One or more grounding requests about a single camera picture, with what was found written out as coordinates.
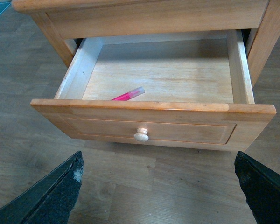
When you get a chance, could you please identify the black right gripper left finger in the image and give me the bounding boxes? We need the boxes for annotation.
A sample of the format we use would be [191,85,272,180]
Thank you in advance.
[0,151,84,224]

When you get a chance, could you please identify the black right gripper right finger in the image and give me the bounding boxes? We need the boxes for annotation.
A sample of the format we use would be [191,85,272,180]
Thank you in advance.
[234,151,280,224]

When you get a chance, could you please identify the wooden nightstand cabinet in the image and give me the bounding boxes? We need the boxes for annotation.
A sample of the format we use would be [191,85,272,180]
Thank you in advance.
[12,0,280,84]

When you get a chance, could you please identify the pink marker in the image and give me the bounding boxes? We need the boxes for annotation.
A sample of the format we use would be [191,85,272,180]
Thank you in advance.
[112,87,145,101]

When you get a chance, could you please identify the wooden drawer with knob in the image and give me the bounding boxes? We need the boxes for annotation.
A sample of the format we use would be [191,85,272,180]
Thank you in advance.
[30,30,276,151]

